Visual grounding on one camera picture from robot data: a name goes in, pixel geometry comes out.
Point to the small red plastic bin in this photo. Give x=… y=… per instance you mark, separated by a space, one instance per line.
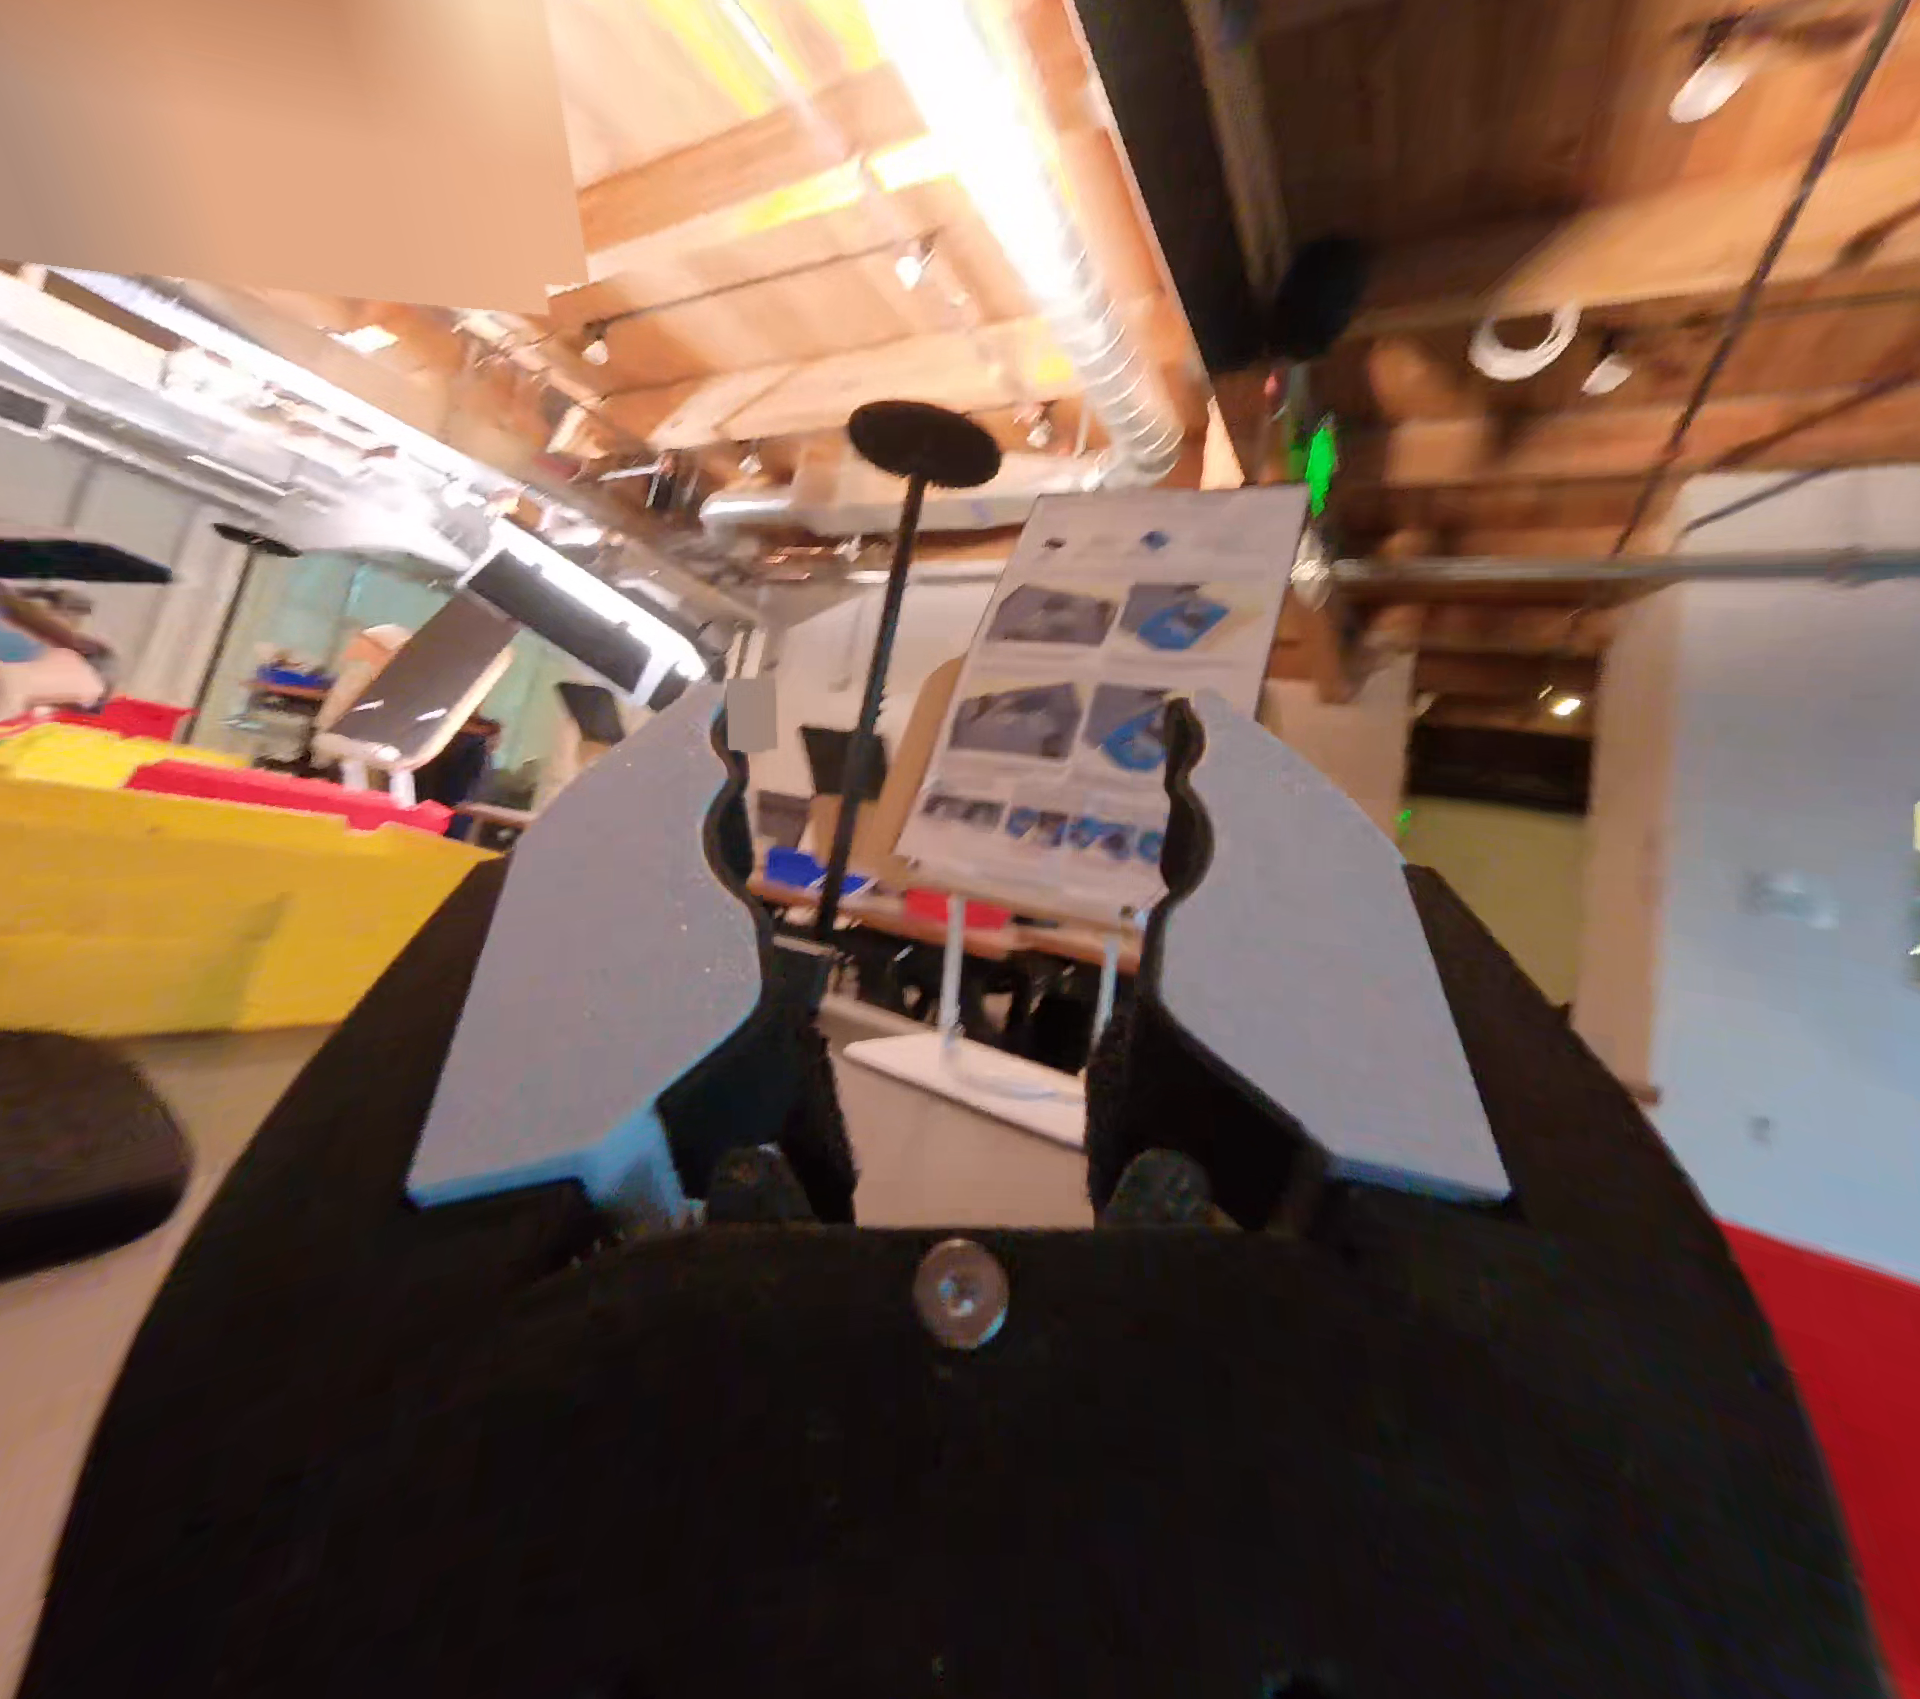
x=952 y=909

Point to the yellow plastic bin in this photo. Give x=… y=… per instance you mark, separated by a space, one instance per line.
x=104 y=755
x=194 y=921

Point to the studio light panel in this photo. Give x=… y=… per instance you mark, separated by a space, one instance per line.
x=585 y=621

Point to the wooden instruction board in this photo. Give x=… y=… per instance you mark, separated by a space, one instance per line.
x=1110 y=681

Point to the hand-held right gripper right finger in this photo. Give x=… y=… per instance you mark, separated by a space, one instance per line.
x=1304 y=981

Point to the black floor lamp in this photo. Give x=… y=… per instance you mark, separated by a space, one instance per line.
x=922 y=447
x=255 y=543

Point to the wooden board back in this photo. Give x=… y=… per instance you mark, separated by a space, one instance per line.
x=420 y=695

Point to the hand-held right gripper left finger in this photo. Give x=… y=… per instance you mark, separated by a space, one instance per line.
x=600 y=965

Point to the blue plastic bin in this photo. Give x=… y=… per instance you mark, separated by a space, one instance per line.
x=795 y=867

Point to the green exit sign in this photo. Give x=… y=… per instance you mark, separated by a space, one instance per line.
x=1320 y=463

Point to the black chair armrest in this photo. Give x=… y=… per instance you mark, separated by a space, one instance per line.
x=74 y=1144

